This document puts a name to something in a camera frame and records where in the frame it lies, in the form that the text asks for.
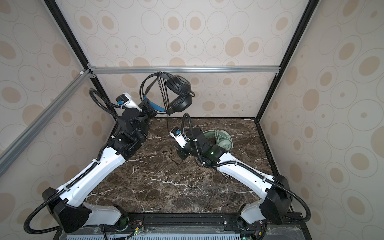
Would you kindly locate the black frame corner post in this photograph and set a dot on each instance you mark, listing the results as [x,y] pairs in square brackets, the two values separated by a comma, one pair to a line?
[59,18]

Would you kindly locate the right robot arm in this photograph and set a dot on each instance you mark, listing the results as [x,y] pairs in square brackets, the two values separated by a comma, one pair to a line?
[277,202]

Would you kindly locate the aluminium left side rail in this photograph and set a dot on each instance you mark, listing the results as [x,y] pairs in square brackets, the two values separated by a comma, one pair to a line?
[25,138]

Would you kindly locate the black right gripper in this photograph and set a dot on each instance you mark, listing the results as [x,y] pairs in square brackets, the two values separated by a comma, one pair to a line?
[179,151]

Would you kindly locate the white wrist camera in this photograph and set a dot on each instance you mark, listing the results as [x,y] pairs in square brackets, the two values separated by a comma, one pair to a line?
[177,134]
[125,101]

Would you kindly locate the black right corner post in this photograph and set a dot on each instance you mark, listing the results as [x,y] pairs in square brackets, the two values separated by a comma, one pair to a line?
[302,25]

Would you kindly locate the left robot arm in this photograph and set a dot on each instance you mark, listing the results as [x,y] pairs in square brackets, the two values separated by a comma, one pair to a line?
[66,204]

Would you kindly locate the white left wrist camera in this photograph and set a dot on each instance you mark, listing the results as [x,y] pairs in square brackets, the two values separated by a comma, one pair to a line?
[125,101]

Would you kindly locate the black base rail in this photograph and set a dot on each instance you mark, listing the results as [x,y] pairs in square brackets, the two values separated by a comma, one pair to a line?
[190,226]

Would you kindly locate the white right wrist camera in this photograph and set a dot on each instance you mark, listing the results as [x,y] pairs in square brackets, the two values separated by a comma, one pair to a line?
[177,134]

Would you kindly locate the black headphones blue accents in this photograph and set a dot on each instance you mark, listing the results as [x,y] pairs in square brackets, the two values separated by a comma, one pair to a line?
[175,90]

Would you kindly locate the aluminium frame rail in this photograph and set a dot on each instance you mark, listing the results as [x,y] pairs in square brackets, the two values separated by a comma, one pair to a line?
[186,69]

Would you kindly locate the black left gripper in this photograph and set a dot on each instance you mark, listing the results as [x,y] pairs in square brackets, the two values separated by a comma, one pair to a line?
[147,107]

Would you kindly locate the mint green headphones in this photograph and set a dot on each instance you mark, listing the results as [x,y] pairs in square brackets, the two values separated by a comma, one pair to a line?
[222,138]

